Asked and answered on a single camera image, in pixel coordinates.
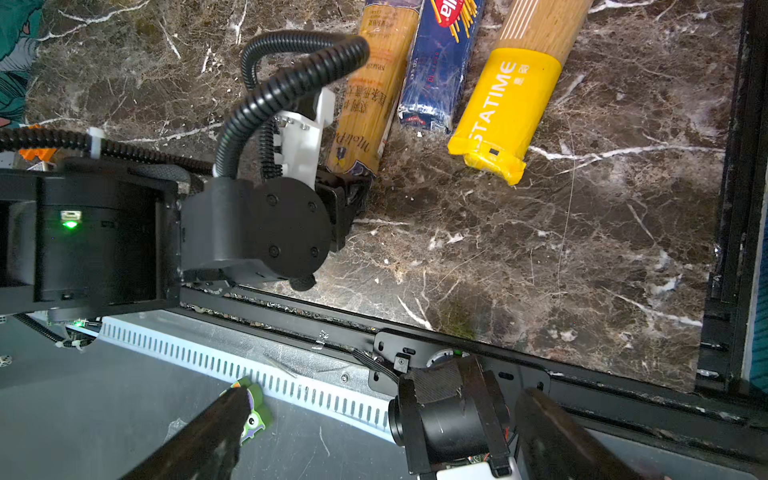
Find blue Barilla spaghetti box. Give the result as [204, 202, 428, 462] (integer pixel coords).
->
[397, 0, 486, 133]

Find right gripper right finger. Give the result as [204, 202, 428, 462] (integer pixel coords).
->
[515, 388, 640, 480]

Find blue yellow crest spaghetti bag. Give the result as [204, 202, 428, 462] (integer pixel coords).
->
[325, 1, 422, 176]

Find orange toy brick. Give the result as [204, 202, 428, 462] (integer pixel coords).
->
[19, 148, 57, 165]

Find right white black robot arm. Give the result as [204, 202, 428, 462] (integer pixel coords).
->
[112, 327, 636, 479]

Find yellow Pastatime spaghetti bag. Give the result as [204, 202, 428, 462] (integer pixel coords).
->
[448, 0, 592, 186]

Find white perforated vent strip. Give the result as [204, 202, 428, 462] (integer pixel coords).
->
[98, 317, 393, 443]

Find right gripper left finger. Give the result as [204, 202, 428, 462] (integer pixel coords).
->
[123, 388, 252, 479]

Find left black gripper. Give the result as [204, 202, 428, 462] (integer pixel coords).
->
[315, 167, 372, 252]

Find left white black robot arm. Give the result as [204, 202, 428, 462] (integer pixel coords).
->
[1, 30, 371, 324]

